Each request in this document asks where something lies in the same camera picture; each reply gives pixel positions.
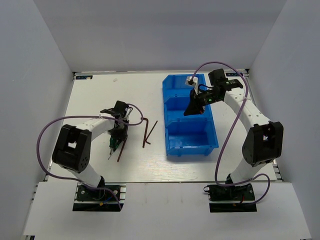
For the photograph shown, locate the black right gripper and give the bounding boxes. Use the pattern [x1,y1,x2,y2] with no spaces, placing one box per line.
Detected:
[183,87,222,116]

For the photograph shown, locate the green stubby screwdriver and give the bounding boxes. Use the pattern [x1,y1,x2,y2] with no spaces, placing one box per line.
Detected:
[108,136,117,160]

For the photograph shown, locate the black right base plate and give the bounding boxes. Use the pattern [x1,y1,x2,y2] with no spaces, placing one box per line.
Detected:
[203,183,257,213]

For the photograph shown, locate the long dark hex key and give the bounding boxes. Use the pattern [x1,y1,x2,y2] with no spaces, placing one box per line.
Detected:
[117,136,128,163]

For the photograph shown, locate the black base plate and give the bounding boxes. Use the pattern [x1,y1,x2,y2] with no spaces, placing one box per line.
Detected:
[72,183,126,212]
[203,183,257,213]

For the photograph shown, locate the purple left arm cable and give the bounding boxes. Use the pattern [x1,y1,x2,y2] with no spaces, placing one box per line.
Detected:
[36,103,145,211]

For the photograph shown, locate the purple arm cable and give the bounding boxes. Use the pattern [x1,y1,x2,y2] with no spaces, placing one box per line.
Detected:
[191,61,272,208]
[36,103,145,211]

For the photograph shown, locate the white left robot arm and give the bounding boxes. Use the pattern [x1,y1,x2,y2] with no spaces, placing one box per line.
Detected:
[52,100,133,200]

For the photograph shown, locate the corner label sticker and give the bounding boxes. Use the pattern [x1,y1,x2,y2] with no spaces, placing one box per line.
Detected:
[75,75,93,80]
[225,72,244,77]

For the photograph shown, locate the left corner label sticker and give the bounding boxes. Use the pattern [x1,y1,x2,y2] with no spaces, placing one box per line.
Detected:
[75,75,93,80]

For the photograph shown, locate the thin dark hex key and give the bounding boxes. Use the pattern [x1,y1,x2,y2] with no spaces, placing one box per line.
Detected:
[145,120,158,145]

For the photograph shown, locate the blue three-compartment bin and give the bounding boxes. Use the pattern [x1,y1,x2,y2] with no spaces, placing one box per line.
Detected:
[162,74,219,157]

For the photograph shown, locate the large dark hex key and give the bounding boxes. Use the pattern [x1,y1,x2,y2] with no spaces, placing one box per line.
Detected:
[142,117,149,149]

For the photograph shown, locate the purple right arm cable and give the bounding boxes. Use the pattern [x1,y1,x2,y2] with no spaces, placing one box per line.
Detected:
[191,61,272,208]

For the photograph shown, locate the right corner label sticker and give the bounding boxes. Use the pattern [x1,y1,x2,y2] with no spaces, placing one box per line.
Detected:
[225,72,244,77]

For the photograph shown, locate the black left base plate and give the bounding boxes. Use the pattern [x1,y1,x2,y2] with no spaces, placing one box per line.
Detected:
[72,183,126,212]

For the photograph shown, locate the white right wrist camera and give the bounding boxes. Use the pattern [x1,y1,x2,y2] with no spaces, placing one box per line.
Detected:
[185,76,198,87]

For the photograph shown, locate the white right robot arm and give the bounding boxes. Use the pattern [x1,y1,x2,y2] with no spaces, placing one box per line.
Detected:
[183,68,284,200]

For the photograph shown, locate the green precision screwdriver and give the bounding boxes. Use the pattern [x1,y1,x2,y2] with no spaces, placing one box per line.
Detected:
[115,138,123,148]

